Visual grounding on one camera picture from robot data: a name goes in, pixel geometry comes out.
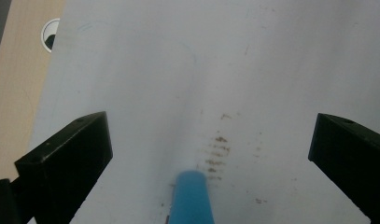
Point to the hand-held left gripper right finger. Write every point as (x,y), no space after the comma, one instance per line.
(352,158)

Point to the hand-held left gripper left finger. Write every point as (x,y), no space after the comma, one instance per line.
(63,161)

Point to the white mat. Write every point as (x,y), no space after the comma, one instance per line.
(209,77)

